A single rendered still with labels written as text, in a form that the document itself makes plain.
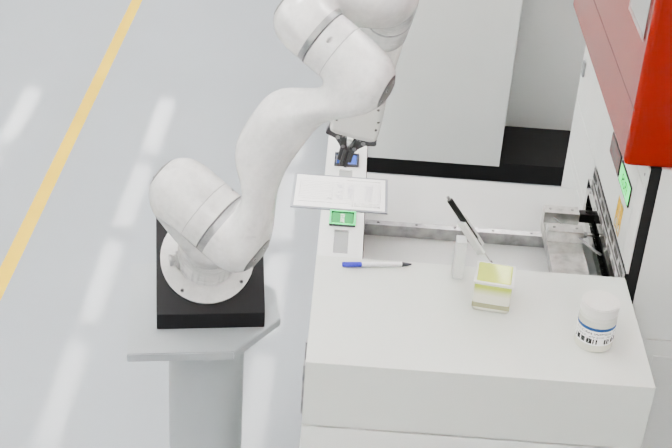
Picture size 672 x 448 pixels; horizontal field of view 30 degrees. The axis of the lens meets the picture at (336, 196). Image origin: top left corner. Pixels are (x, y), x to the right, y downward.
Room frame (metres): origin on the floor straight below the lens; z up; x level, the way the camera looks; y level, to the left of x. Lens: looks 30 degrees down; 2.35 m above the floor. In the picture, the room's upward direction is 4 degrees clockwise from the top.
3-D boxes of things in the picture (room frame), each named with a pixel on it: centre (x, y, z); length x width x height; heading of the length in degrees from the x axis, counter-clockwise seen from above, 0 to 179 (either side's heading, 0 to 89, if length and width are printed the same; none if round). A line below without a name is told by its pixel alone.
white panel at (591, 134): (2.52, -0.61, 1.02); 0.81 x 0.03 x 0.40; 0
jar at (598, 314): (1.89, -0.50, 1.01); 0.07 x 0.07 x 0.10
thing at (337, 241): (2.40, -0.02, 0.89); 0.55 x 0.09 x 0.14; 0
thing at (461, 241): (2.09, -0.27, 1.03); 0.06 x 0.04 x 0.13; 90
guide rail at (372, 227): (2.45, -0.32, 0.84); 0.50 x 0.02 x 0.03; 90
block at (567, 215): (2.47, -0.52, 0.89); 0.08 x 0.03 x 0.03; 90
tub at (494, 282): (2.00, -0.31, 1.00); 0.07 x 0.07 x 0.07; 81
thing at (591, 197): (2.34, -0.59, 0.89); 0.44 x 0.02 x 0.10; 0
